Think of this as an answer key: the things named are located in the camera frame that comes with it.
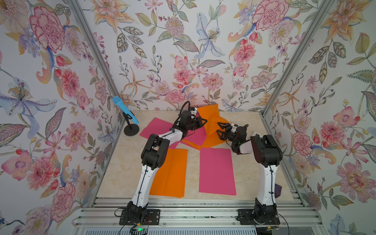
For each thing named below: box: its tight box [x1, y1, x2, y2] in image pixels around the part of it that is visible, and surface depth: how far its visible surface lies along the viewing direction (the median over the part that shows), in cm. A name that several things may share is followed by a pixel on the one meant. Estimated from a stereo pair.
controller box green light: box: [131, 228, 148, 235], surface depth 75 cm
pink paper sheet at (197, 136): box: [176, 125, 207, 151], surface depth 100 cm
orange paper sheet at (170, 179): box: [149, 147, 188, 199], surface depth 88 cm
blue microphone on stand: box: [112, 95, 140, 137], surface depth 102 cm
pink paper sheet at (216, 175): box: [198, 147, 237, 196], surface depth 92 cm
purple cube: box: [274, 183, 282, 199], surface depth 80 cm
